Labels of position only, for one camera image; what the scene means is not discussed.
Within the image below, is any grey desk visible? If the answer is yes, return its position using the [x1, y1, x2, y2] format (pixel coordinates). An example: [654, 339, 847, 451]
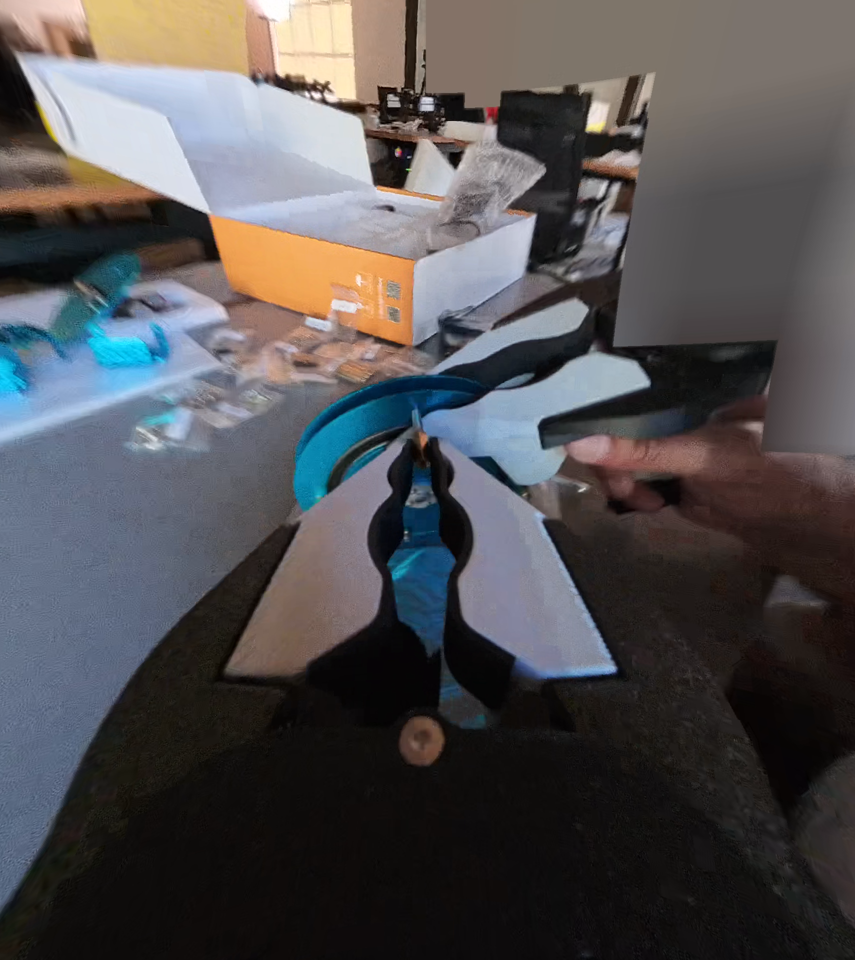
[0, 258, 624, 960]

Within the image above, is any wooden background work table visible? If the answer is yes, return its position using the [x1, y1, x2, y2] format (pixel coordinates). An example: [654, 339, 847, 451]
[581, 153, 639, 185]

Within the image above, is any white foam tray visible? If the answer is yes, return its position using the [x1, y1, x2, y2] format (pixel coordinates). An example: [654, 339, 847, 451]
[0, 281, 232, 460]

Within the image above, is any black high-back chair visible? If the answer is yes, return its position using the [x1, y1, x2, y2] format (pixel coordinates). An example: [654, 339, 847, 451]
[497, 88, 595, 265]

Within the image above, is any person's right hand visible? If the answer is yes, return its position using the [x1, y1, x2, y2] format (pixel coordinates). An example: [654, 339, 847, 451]
[564, 396, 800, 545]

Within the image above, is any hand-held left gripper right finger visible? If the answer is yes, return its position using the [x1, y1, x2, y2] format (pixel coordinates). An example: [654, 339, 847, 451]
[427, 437, 618, 712]

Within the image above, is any person's right forearm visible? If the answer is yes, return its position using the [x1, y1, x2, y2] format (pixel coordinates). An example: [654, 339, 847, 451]
[761, 450, 855, 624]

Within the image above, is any pile of clear parts bags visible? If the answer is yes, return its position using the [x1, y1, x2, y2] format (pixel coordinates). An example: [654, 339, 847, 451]
[123, 315, 438, 456]

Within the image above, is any blue metal turntable disc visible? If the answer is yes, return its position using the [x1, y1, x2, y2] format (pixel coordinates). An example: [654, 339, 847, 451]
[294, 373, 537, 586]

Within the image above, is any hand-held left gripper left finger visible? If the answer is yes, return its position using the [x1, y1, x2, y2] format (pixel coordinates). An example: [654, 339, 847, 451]
[225, 442, 440, 725]

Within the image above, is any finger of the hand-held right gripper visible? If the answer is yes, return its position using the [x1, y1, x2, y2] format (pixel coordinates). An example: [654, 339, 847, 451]
[433, 298, 597, 393]
[422, 351, 654, 457]

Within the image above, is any teal metal part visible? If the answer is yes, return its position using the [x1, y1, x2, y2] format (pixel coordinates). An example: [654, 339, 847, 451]
[48, 251, 144, 346]

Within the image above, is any orange and white cardboard box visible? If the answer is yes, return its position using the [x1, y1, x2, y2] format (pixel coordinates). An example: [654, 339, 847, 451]
[15, 0, 537, 348]

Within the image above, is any bubble wrapped part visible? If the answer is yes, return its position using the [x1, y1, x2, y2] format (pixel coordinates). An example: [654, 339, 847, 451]
[427, 138, 549, 252]

